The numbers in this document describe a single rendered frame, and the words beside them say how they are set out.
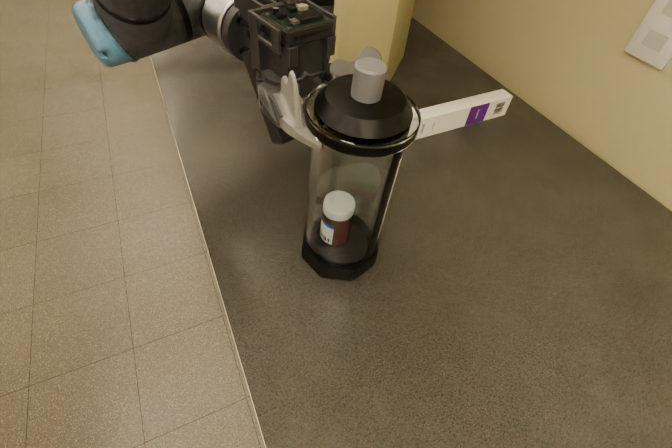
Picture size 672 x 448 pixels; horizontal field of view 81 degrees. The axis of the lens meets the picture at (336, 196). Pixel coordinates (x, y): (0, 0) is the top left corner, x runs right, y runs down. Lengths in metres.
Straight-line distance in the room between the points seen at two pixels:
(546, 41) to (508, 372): 0.66
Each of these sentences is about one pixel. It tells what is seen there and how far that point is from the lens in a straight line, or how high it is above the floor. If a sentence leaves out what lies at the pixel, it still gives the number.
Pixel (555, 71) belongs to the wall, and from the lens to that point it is 0.94.
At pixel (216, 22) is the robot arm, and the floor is 1.18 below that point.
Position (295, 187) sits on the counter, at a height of 0.94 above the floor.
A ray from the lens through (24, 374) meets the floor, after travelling 1.71.
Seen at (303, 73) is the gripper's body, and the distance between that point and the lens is 0.43.
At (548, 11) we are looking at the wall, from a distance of 0.95.
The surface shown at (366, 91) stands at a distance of 0.35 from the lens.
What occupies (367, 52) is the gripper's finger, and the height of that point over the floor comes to 1.19.
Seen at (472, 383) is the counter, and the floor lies 0.94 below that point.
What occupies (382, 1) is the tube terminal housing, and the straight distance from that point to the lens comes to 0.74.
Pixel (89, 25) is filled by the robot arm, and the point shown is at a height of 1.18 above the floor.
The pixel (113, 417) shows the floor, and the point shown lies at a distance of 1.53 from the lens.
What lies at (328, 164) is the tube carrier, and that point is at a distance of 0.37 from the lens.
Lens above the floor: 1.38
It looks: 46 degrees down
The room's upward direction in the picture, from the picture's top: 6 degrees clockwise
